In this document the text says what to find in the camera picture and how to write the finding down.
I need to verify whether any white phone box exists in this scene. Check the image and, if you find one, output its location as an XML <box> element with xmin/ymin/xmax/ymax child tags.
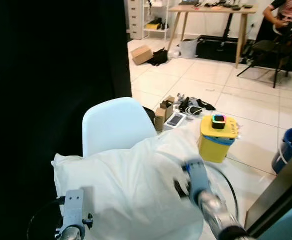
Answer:
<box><xmin>164</xmin><ymin>112</ymin><xmax>187</xmax><ymax>131</ymax></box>

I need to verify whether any wooden table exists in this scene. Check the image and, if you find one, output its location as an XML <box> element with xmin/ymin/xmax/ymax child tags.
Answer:
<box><xmin>166</xmin><ymin>4</ymin><xmax>257</xmax><ymax>69</ymax></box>

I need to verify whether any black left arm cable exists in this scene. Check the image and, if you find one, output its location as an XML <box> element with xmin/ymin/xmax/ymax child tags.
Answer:
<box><xmin>26</xmin><ymin>196</ymin><xmax>67</xmax><ymax>240</ymax></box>

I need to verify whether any grey waste bin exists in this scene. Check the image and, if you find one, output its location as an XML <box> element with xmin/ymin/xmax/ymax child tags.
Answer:
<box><xmin>178</xmin><ymin>38</ymin><xmax>199</xmax><ymax>60</ymax></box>

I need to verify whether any large brown cardboard box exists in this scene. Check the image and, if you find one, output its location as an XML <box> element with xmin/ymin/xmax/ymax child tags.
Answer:
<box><xmin>130</xmin><ymin>45</ymin><xmax>154</xmax><ymax>66</ymax></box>

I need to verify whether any yellow box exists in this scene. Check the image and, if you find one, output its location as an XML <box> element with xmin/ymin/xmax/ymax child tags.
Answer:
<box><xmin>145</xmin><ymin>21</ymin><xmax>162</xmax><ymax>30</ymax></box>

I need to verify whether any white shelf rack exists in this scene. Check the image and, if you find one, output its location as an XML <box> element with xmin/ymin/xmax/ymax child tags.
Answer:
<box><xmin>142</xmin><ymin>0</ymin><xmax>172</xmax><ymax>42</ymax></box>

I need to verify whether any white drawer unit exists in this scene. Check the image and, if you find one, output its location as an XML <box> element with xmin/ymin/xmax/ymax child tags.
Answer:
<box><xmin>127</xmin><ymin>0</ymin><xmax>144</xmax><ymax>41</ymax></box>

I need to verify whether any white plastic chair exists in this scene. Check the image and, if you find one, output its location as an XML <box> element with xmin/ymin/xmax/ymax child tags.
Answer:
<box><xmin>82</xmin><ymin>97</ymin><xmax>159</xmax><ymax>158</ymax></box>

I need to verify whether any yellow bin with lid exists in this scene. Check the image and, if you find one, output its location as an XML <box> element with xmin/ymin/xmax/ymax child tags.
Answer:
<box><xmin>198</xmin><ymin>115</ymin><xmax>239</xmax><ymax>164</ymax></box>

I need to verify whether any seated person in pink top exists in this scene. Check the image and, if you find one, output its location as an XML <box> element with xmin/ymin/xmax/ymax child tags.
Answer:
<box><xmin>262</xmin><ymin>0</ymin><xmax>292</xmax><ymax>47</ymax></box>

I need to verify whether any black device with rainbow ring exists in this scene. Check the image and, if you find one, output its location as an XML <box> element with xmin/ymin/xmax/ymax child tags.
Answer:
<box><xmin>211</xmin><ymin>114</ymin><xmax>227</xmax><ymax>130</ymax></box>

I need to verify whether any dark furniture edge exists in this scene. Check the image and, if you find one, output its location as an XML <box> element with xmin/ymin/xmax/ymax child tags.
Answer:
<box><xmin>243</xmin><ymin>144</ymin><xmax>292</xmax><ymax>239</ymax></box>

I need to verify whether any black cushion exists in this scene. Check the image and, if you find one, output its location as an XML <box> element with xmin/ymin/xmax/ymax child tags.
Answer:
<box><xmin>142</xmin><ymin>105</ymin><xmax>157</xmax><ymax>127</ymax></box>

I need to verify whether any black bag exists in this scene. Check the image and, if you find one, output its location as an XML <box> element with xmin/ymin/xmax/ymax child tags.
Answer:
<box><xmin>148</xmin><ymin>48</ymin><xmax>169</xmax><ymax>67</ymax></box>

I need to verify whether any black folding chair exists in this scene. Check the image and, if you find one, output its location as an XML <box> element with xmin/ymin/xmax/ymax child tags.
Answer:
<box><xmin>237</xmin><ymin>19</ymin><xmax>292</xmax><ymax>89</ymax></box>

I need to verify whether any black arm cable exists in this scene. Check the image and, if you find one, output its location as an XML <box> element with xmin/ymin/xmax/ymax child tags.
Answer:
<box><xmin>205</xmin><ymin>162</ymin><xmax>239</xmax><ymax>222</ymax></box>
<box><xmin>26</xmin><ymin>196</ymin><xmax>67</xmax><ymax>240</ymax></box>

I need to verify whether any pile of black cables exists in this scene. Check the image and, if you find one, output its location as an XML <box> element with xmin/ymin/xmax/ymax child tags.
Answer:
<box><xmin>178</xmin><ymin>94</ymin><xmax>217</xmax><ymax>117</ymax></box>

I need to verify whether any blue bucket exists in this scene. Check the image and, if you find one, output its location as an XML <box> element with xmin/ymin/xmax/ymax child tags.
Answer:
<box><xmin>271</xmin><ymin>127</ymin><xmax>292</xmax><ymax>175</ymax></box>

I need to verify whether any black curtain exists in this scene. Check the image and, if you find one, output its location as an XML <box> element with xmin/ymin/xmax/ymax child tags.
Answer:
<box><xmin>0</xmin><ymin>0</ymin><xmax>132</xmax><ymax>240</ymax></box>

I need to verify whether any small open cardboard box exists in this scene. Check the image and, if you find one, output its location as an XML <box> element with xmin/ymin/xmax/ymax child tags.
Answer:
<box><xmin>154</xmin><ymin>95</ymin><xmax>176</xmax><ymax>132</ymax></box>

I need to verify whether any long black case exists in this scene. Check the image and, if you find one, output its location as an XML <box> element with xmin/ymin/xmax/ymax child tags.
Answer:
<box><xmin>195</xmin><ymin>34</ymin><xmax>252</xmax><ymax>64</ymax></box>

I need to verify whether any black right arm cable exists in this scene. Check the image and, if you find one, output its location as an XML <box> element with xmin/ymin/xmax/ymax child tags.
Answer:
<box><xmin>205</xmin><ymin>162</ymin><xmax>239</xmax><ymax>222</ymax></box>

